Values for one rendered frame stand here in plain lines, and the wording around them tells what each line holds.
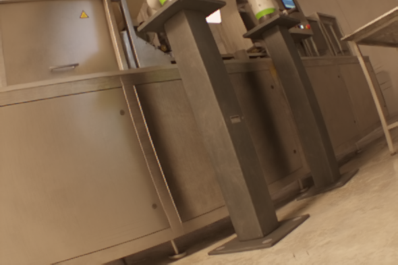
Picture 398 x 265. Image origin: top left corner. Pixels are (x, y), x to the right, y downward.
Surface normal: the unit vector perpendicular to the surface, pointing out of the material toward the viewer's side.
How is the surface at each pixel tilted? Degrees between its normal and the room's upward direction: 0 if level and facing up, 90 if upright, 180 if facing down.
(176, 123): 90
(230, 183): 90
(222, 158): 90
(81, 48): 90
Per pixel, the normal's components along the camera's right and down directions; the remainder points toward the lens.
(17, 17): 0.59, -0.34
